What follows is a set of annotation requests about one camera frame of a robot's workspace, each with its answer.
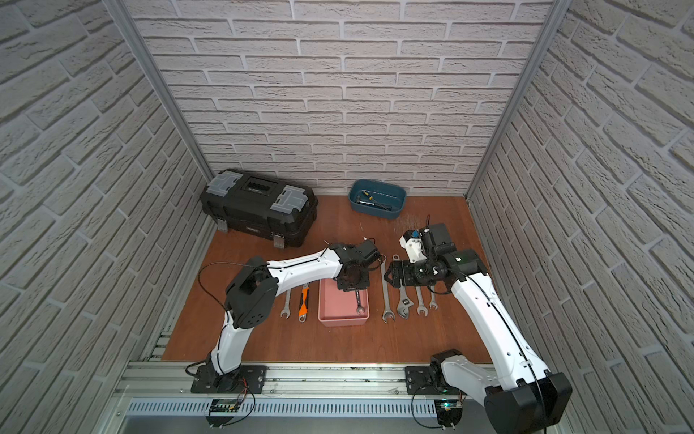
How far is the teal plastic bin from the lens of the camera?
1.14 m

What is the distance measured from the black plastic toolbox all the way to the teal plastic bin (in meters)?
0.21

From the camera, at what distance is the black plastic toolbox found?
0.94 metres
